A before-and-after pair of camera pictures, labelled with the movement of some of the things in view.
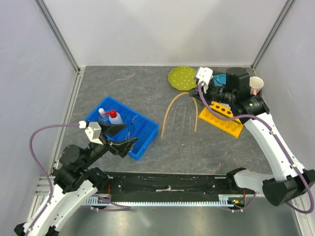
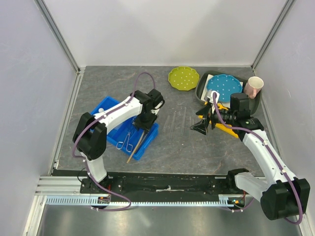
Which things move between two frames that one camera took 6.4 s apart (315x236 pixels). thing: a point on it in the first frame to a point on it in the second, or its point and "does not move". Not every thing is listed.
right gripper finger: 196,93 to 202,127
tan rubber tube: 168,107 to 131,157
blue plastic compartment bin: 137,126 does not move
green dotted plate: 182,78 does not move
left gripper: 122,147 to 147,126
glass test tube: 173,122 does not move
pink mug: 256,83 does not move
